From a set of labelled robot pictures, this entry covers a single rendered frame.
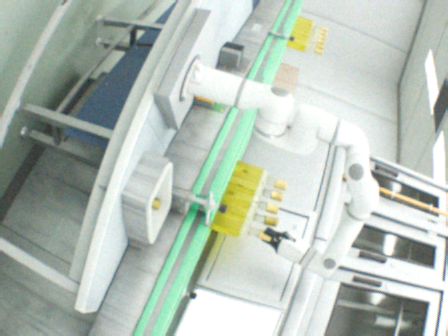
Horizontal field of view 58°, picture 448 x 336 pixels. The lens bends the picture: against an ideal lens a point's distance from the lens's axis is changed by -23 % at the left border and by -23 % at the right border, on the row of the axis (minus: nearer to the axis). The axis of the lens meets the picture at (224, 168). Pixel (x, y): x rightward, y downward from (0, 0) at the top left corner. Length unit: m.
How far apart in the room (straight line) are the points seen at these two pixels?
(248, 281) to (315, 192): 0.54
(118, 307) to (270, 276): 0.61
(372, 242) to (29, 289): 1.46
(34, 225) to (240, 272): 0.86
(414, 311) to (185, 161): 1.15
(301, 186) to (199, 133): 0.54
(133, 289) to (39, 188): 0.74
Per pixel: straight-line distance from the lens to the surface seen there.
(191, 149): 1.71
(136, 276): 1.54
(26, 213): 1.99
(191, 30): 1.43
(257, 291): 1.75
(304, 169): 2.16
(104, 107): 1.90
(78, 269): 1.41
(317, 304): 1.82
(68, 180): 2.04
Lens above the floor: 1.16
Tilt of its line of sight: 7 degrees down
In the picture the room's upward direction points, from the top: 108 degrees clockwise
